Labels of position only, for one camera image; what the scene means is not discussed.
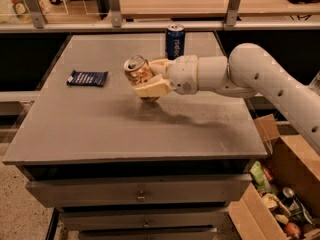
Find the orange printed bag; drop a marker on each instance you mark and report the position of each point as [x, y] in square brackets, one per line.
[14, 11]

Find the top drawer knob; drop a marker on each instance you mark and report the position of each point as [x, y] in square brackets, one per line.
[141, 196]

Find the middle metal bracket post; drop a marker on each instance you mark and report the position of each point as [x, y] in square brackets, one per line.
[115, 10]

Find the drawer knob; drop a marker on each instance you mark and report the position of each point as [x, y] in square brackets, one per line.
[146, 223]
[141, 196]

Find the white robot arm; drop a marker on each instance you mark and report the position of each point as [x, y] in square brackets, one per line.
[247, 71]

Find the metal bracket post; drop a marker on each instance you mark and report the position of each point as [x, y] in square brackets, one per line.
[232, 12]
[36, 12]
[115, 10]

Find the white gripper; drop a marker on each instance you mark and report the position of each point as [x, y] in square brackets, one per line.
[182, 73]

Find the right metal bracket post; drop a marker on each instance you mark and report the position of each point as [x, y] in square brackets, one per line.
[232, 12]

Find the left metal bracket post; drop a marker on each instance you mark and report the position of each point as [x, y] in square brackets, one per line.
[36, 12]

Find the dark blue snack bar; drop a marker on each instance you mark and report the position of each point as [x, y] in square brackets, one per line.
[83, 78]

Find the blue soda can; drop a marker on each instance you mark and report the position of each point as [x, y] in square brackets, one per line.
[175, 40]

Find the grey drawer cabinet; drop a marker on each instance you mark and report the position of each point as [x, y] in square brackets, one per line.
[89, 150]

